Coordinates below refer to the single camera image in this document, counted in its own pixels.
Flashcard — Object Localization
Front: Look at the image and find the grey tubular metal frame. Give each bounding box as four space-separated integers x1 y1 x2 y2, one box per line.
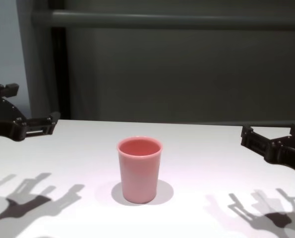
32 9 295 28

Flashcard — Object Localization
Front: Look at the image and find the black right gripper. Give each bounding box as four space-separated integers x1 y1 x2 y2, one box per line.
240 123 295 178

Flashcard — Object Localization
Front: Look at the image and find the pink plastic cup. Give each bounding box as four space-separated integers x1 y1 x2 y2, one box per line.
117 135 164 204

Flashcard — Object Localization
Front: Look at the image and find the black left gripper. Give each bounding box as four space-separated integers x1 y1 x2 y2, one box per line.
0 80 61 142

